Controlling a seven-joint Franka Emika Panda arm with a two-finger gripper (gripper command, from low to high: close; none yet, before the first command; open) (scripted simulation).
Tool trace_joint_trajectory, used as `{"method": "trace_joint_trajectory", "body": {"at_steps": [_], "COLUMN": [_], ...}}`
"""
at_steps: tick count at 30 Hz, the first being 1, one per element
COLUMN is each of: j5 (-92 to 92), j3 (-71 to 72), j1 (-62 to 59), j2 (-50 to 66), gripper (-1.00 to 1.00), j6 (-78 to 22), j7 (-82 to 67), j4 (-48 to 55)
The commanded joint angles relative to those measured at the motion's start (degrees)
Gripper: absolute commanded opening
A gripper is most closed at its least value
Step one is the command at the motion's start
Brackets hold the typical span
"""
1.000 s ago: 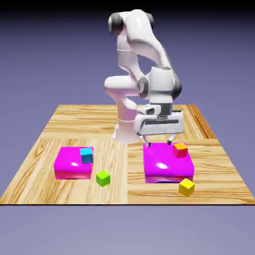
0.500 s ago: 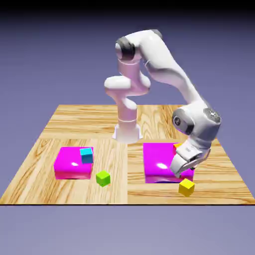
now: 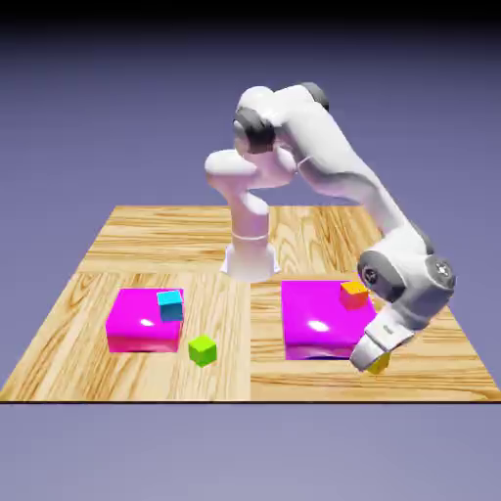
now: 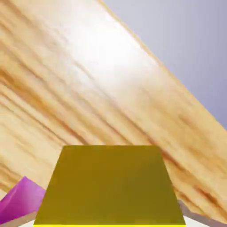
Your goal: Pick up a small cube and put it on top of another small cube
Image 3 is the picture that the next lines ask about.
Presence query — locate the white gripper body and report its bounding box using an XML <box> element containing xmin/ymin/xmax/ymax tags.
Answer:
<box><xmin>348</xmin><ymin>304</ymin><xmax>416</xmax><ymax>372</ymax></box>

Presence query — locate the small yellow cube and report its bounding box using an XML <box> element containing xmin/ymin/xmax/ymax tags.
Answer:
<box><xmin>366</xmin><ymin>351</ymin><xmax>391</xmax><ymax>375</ymax></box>

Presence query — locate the small orange cube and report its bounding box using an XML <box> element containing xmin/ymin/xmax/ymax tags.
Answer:
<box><xmin>339</xmin><ymin>280</ymin><xmax>370</xmax><ymax>311</ymax></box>

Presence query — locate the small green cube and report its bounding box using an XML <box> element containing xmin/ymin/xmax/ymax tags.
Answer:
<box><xmin>187</xmin><ymin>334</ymin><xmax>218</xmax><ymax>368</ymax></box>

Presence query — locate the small blue cube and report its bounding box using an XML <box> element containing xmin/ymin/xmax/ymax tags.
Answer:
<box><xmin>156</xmin><ymin>289</ymin><xmax>185</xmax><ymax>323</ymax></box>

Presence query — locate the large magenta box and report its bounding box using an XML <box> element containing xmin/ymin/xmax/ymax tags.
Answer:
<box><xmin>105</xmin><ymin>288</ymin><xmax>184</xmax><ymax>354</ymax></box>
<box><xmin>281</xmin><ymin>280</ymin><xmax>378</xmax><ymax>361</ymax></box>

